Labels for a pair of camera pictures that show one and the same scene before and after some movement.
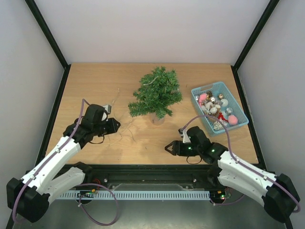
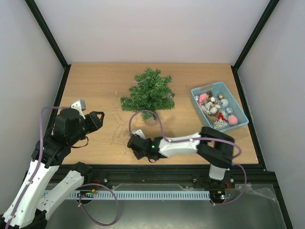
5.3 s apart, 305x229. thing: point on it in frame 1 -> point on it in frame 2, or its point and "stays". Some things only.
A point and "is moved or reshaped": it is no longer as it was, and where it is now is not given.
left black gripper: x=114 y=127 -> x=96 y=123
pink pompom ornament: x=232 y=119 stays
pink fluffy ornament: x=203 y=97 stays
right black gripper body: x=177 y=148 -> x=133 y=143
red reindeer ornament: x=221 y=115 stays
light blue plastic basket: x=216 y=99 stays
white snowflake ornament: x=217 y=125 stays
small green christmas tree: x=157 y=92 is moved or reshaped
